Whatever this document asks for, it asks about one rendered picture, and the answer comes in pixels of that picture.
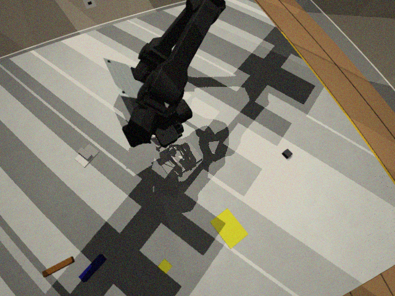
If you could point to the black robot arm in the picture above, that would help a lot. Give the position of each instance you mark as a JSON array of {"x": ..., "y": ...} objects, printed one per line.
[{"x": 164, "y": 72}]

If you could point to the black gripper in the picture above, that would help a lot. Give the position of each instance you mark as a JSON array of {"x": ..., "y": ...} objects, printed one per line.
[{"x": 181, "y": 114}]

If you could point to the yellow rectangular plate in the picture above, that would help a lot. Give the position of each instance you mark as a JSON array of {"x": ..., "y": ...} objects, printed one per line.
[{"x": 229, "y": 228}]

